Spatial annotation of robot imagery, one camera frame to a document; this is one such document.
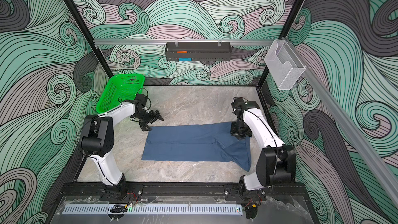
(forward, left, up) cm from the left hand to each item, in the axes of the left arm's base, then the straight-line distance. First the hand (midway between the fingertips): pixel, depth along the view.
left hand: (158, 121), depth 94 cm
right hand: (-14, -48, +7) cm, 50 cm away
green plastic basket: (+33, +35, -3) cm, 48 cm away
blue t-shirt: (-11, -32, -5) cm, 34 cm away
